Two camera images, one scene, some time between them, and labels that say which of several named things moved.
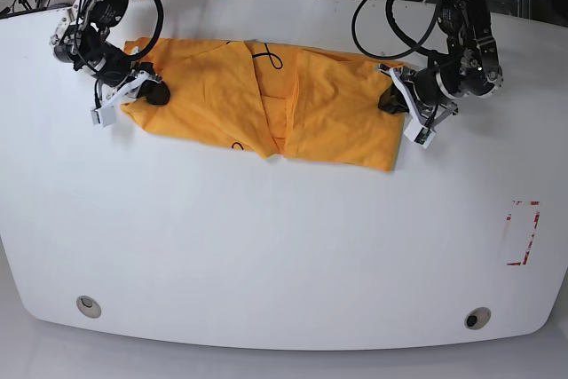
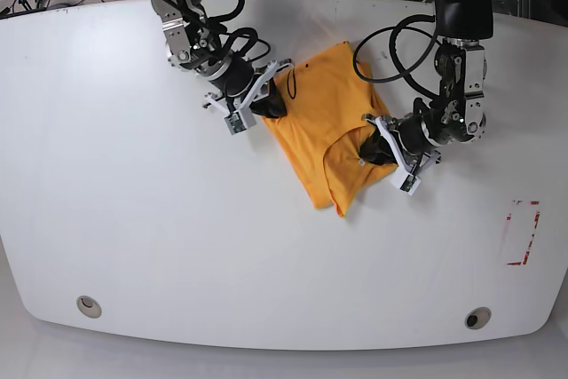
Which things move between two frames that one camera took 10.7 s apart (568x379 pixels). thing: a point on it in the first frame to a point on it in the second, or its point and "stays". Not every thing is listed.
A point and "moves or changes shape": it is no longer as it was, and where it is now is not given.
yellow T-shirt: [268, 98] moves or changes shape
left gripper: [143, 82] to [272, 105]
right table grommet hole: [477, 319] stays
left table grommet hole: [88, 306] stays
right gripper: [423, 93] to [407, 160]
